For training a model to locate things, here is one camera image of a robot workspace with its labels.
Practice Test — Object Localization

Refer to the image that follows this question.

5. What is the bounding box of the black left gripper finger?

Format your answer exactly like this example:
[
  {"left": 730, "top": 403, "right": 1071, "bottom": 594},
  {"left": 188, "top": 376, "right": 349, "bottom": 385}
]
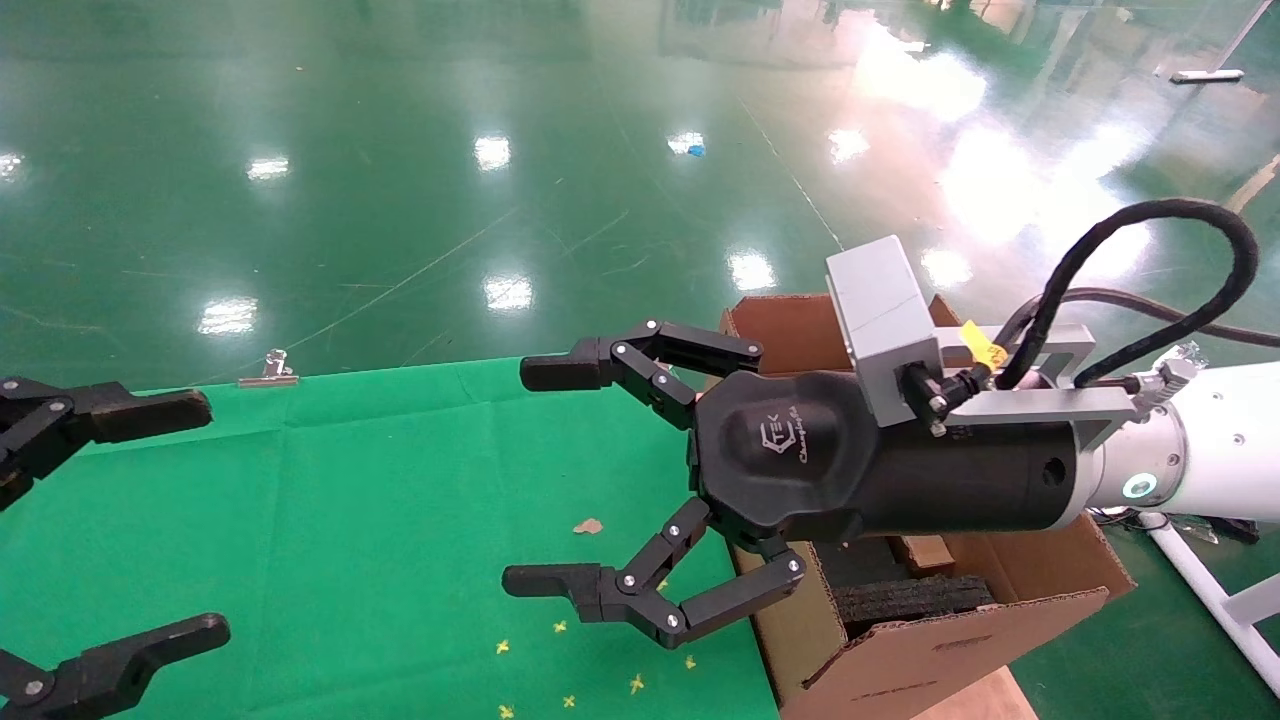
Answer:
[
  {"left": 0, "top": 377, "right": 213, "bottom": 511},
  {"left": 0, "top": 614, "right": 231, "bottom": 720}
]

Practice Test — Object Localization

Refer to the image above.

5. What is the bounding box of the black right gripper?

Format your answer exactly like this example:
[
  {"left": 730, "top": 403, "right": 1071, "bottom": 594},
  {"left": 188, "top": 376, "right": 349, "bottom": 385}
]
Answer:
[{"left": 502, "top": 320, "right": 1086, "bottom": 651}]

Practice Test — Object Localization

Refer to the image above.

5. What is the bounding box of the small brown cardboard box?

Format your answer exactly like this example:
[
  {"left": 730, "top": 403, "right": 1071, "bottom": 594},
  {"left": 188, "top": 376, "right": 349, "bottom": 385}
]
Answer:
[{"left": 890, "top": 535, "right": 956, "bottom": 579}]

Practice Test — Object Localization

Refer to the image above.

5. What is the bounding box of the large brown cardboard carton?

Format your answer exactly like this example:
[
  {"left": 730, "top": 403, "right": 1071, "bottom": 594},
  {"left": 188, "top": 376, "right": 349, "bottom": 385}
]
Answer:
[{"left": 720, "top": 293, "right": 1136, "bottom": 720}]

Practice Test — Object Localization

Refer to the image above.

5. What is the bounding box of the silver binder clip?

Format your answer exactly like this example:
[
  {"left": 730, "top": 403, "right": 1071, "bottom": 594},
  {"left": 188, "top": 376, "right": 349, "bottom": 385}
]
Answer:
[{"left": 237, "top": 349, "right": 299, "bottom": 388}]

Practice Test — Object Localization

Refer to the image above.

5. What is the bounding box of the green table cloth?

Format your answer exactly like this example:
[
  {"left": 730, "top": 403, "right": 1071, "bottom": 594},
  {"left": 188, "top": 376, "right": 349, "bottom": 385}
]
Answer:
[{"left": 0, "top": 350, "right": 781, "bottom": 720}]

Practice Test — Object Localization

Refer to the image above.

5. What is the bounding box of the black foam block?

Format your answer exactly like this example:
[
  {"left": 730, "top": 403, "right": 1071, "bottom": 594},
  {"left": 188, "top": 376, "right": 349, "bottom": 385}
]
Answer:
[{"left": 828, "top": 572, "right": 996, "bottom": 627}]

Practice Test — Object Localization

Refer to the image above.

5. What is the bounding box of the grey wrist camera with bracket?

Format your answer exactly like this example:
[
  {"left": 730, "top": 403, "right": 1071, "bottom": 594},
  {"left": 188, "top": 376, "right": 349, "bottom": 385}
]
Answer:
[{"left": 825, "top": 236, "right": 1146, "bottom": 438}]

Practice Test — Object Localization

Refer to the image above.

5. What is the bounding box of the yellow cable tag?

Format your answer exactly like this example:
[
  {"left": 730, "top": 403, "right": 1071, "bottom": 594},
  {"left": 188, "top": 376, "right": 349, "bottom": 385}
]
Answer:
[{"left": 962, "top": 320, "right": 1009, "bottom": 372}]

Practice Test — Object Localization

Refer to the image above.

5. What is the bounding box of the white pipe frame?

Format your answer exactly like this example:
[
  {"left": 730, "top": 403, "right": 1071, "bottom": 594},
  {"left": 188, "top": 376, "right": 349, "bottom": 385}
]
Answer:
[{"left": 1140, "top": 513, "right": 1280, "bottom": 696}]

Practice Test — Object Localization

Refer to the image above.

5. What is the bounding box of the thick black sleeved cable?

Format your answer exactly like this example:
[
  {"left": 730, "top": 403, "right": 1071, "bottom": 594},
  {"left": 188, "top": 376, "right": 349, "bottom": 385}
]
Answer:
[{"left": 995, "top": 198, "right": 1259, "bottom": 391}]

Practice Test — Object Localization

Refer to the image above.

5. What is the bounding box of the thin black cable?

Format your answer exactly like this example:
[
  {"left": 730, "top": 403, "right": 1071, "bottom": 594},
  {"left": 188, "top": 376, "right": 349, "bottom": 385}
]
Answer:
[{"left": 1000, "top": 288, "right": 1280, "bottom": 351}]

